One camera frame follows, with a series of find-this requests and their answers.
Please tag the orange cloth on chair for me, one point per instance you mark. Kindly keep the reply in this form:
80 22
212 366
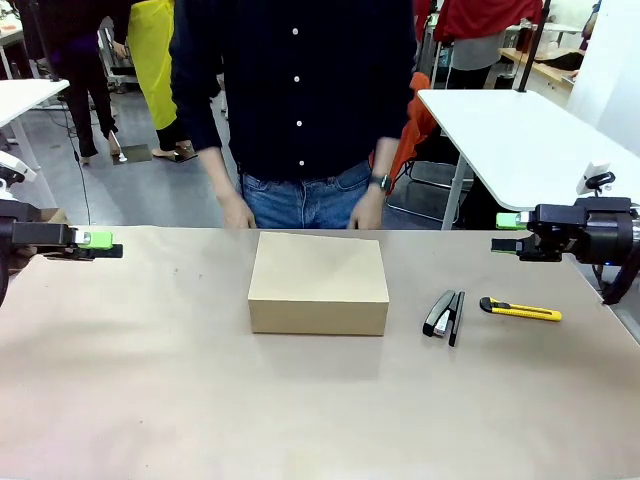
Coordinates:
415 125

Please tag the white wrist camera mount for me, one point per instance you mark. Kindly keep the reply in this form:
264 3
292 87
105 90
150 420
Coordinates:
592 177
12 167

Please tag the dark floor plate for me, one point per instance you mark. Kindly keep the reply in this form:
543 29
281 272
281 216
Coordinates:
132 153

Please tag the person's right forearm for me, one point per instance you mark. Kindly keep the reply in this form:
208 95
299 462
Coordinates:
217 170

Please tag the black pole stand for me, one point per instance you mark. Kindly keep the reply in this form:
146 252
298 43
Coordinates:
525 50

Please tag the black silver stapler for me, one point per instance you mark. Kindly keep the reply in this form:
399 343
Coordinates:
440 315

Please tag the bystander in black clothes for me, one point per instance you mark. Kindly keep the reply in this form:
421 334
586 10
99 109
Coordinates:
80 60

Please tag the yellow black utility knife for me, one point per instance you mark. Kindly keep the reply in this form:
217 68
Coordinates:
525 311

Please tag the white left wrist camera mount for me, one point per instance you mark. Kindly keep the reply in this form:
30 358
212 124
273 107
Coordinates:
12 167

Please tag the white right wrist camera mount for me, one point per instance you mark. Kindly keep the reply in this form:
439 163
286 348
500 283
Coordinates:
592 177

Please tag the bystander in yellow apron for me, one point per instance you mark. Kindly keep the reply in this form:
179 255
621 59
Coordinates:
155 65

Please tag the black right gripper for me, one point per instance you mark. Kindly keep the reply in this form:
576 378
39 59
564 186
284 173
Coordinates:
590 230

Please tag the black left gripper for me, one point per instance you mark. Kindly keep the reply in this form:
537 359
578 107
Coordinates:
40 235

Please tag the person's left forearm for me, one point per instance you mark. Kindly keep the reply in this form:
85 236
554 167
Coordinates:
386 155

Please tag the bystander in red top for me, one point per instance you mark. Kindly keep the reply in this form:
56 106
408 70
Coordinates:
475 30

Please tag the large white side table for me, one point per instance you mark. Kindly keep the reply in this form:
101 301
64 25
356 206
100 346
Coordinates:
530 145

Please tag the metal chair frame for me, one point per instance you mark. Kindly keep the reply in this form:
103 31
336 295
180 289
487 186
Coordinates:
430 175

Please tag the person's right hand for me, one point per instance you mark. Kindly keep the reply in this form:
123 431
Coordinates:
237 212

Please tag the wooden background table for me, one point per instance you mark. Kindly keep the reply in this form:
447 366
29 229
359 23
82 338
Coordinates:
545 67

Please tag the person in dark shirt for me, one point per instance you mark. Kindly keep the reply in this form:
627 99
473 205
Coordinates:
310 60

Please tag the brown cardboard box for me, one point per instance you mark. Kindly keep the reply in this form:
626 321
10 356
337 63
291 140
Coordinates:
315 280

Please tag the person's left hand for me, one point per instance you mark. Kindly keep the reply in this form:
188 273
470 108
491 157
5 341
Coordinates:
367 210

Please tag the small white side table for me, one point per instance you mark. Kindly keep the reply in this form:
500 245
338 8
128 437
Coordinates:
25 95

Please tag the black wrist watch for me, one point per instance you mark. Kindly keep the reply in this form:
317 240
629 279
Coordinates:
381 181

